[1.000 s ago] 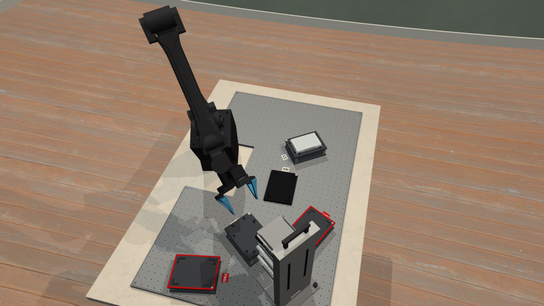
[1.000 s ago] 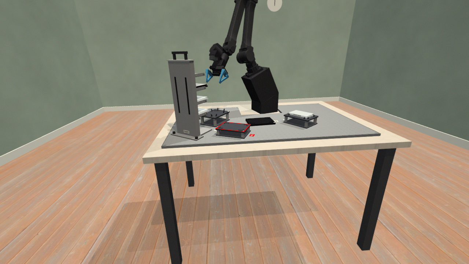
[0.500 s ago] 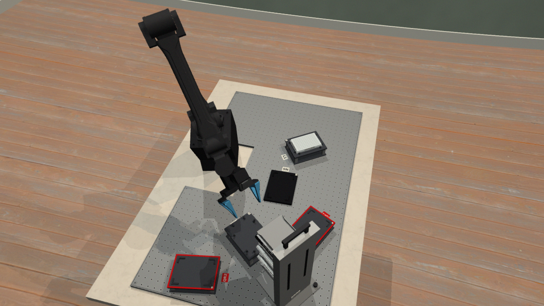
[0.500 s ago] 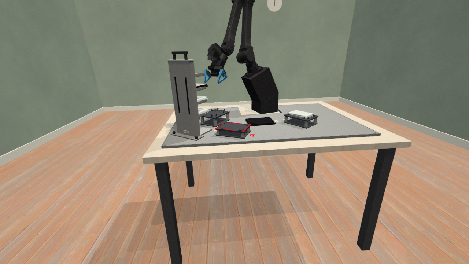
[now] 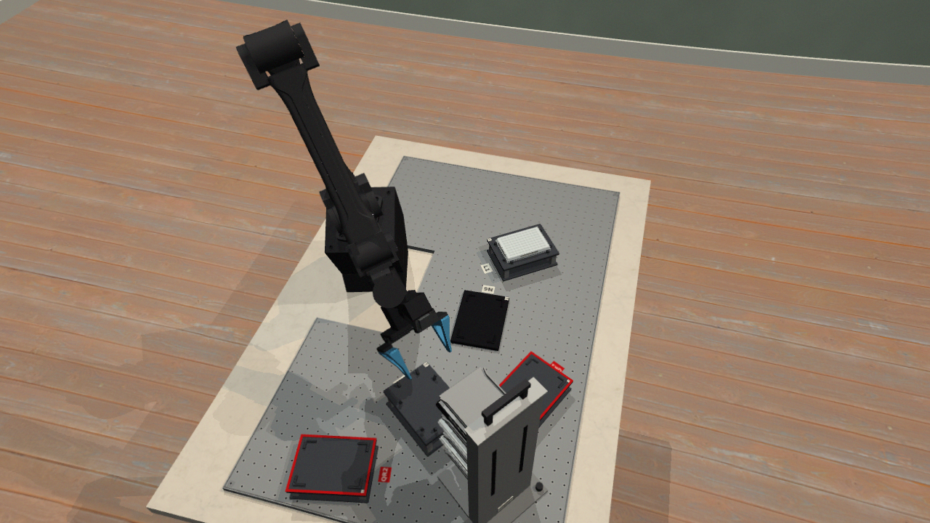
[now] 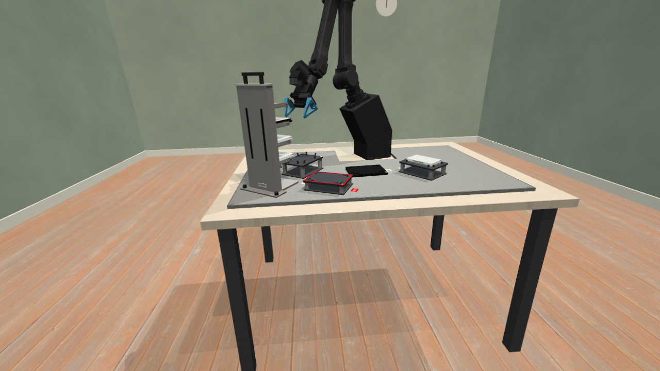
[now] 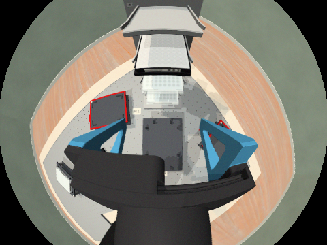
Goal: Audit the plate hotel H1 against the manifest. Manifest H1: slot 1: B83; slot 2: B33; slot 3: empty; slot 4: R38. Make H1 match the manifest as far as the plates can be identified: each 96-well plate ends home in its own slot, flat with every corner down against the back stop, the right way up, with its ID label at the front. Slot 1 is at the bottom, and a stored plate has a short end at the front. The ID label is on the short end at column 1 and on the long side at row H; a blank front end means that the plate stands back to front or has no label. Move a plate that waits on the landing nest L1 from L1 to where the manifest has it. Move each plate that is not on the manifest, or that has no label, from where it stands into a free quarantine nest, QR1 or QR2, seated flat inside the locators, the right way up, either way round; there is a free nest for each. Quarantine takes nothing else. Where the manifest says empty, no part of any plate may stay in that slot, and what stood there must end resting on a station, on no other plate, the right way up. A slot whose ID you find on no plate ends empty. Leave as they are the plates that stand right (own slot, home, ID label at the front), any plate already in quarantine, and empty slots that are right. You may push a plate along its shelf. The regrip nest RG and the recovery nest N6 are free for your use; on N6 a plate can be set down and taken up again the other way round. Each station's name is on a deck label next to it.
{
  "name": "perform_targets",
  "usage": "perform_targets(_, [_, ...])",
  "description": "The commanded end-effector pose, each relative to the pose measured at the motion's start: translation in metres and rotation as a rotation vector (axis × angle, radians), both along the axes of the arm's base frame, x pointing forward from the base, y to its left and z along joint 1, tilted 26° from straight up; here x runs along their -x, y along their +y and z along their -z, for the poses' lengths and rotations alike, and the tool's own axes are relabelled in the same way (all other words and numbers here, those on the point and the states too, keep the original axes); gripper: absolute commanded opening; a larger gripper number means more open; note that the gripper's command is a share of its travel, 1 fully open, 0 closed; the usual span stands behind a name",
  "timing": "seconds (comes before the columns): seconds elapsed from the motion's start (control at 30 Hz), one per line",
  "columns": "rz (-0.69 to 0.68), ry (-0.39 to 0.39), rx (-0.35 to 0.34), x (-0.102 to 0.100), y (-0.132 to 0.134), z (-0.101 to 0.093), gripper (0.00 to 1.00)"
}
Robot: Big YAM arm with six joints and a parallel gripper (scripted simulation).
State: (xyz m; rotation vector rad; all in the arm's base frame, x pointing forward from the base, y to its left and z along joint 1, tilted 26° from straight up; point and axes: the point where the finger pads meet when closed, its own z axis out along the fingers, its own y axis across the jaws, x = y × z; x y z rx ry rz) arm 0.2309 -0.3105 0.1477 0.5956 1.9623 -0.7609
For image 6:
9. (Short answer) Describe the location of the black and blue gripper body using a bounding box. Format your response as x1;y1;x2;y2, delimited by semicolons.
290;91;316;108

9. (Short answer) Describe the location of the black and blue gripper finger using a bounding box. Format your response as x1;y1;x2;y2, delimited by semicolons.
303;98;318;118
284;97;295;117

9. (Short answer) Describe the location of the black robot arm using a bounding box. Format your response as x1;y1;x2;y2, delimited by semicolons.
289;0;371;109

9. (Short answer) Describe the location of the white well plate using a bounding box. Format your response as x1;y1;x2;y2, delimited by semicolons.
405;155;442;167
277;134;293;143
279;151;295;161

